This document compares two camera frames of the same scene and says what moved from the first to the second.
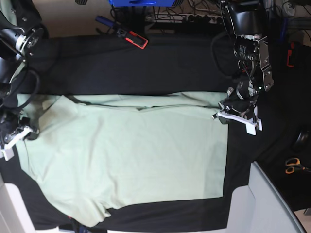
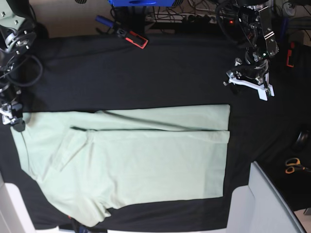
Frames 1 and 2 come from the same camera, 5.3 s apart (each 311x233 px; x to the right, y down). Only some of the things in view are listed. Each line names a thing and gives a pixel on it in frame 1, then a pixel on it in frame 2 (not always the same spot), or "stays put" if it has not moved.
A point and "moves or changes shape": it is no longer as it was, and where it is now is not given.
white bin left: x=14 y=216 stays put
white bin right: x=260 y=207 stays put
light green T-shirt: x=93 y=153 moves or changes shape
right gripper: x=241 y=99 to x=253 y=65
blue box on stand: x=141 y=3 stays put
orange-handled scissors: x=293 y=165 stays put
